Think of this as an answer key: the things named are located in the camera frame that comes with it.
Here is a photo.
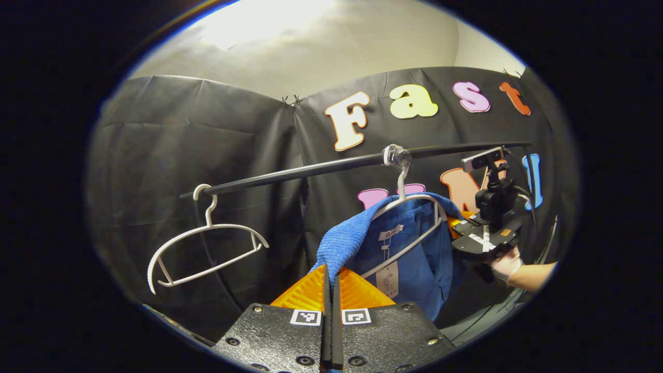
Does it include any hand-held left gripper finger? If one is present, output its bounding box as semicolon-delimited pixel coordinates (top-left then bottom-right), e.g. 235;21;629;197
213;264;331;373
333;267;456;373

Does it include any blue corduroy shirt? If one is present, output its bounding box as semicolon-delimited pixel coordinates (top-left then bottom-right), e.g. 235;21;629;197
310;193;467;323

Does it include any white plastic hanger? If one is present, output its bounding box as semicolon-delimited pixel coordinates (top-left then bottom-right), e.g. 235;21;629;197
147;184;270;295
360;145;449;280

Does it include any clear tape wad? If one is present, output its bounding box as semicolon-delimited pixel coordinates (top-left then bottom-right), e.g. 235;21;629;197
382;145;412;169

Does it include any black backdrop cloth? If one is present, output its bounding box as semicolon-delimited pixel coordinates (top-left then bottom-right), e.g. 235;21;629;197
88;66;575;342

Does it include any grey cable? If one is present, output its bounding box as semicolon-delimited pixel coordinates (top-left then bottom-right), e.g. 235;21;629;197
513;193;537;228

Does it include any black clothes rail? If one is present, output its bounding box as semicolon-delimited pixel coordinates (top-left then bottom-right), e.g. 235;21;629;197
180;141;539;311

